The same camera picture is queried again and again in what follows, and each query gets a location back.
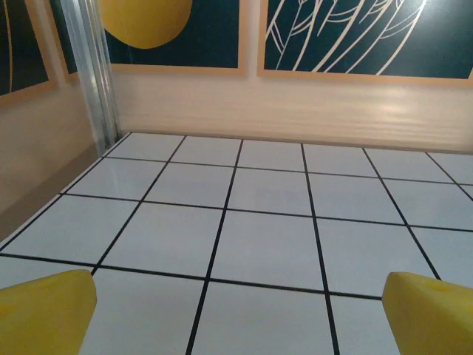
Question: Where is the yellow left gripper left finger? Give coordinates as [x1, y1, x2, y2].
[0, 268, 98, 355]

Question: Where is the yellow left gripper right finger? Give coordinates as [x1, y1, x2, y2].
[381, 271, 473, 355]

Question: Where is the orange circle leaves art panel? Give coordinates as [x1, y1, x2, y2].
[256, 0, 473, 88]

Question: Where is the yellow oval feather art panel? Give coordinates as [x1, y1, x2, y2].
[104, 0, 248, 78]

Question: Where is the aluminium corner post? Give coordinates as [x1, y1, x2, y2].
[58, 0, 120, 156]

